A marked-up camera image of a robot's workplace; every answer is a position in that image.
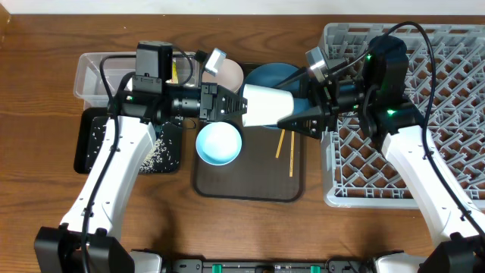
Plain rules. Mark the yellow snack wrapper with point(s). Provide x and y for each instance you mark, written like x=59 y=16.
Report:
x=174 y=79

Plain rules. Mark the brown serving tray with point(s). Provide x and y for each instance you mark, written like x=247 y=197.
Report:
x=255 y=174

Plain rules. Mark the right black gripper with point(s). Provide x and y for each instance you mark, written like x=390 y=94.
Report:
x=322 y=117

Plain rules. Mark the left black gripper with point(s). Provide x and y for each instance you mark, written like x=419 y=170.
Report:
x=208 y=109

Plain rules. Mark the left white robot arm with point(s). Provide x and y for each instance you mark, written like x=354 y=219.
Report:
x=87 y=239

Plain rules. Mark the grey dishwasher rack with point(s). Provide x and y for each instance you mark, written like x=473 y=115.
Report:
x=355 y=175

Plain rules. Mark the pile of rice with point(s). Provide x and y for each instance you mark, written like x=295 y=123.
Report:
x=163 y=158

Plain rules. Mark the dark blue plate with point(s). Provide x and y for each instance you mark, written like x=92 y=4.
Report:
x=269 y=75

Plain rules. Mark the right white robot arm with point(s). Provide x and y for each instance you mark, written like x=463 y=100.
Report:
x=399 y=131

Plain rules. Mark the clear plastic bin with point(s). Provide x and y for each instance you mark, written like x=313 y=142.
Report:
x=88 y=84

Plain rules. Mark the pink bowl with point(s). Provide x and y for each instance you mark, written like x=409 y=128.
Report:
x=230 y=76

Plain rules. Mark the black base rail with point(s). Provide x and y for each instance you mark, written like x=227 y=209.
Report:
x=265 y=266

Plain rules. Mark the light blue bowl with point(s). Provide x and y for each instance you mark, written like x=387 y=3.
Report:
x=218 y=143

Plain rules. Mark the black waste tray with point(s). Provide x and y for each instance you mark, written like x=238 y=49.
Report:
x=83 y=137

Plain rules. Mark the white paper cup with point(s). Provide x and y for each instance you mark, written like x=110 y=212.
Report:
x=266 y=106

